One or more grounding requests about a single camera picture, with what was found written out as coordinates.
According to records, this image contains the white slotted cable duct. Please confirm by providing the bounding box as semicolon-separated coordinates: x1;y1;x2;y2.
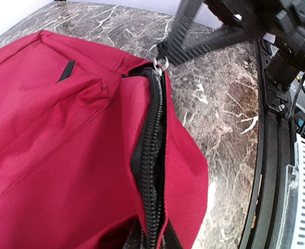
291;134;305;249

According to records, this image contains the red student backpack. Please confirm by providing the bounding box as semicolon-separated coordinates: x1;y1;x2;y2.
0;30;208;248

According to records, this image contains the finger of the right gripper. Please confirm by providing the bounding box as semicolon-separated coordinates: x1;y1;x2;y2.
165;0;204;65

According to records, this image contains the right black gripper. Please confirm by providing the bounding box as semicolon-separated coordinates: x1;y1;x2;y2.
184;1;305;90

